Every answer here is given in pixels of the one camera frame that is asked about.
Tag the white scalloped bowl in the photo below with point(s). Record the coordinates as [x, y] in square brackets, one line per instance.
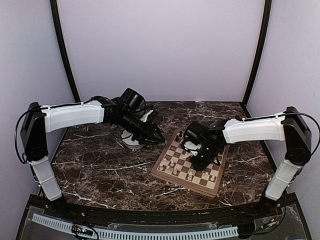
[127, 139]

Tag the black front rail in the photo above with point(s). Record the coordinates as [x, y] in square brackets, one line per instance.
[244, 214]

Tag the black right frame post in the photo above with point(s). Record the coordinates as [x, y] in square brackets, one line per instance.
[258, 52]

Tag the black frame post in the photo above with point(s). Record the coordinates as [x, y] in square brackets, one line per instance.
[63, 50]
[258, 52]

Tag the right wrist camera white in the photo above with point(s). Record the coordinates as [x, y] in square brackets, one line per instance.
[191, 147]

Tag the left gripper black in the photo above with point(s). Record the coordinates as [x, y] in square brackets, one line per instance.
[148, 133]

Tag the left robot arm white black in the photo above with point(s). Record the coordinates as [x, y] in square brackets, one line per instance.
[42, 127]

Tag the black left frame post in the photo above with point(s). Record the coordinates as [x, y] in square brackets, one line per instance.
[63, 50]

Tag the white slotted cable duct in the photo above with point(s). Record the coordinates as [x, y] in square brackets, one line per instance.
[118, 231]

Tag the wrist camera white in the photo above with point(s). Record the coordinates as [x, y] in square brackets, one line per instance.
[149, 116]
[191, 147]

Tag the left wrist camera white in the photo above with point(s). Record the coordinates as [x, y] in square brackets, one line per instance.
[149, 116]

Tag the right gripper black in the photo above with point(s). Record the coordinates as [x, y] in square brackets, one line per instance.
[201, 166]

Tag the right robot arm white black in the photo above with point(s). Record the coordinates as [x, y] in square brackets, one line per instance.
[288, 127]

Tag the wooden chessboard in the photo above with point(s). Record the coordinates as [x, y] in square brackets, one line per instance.
[174, 152]

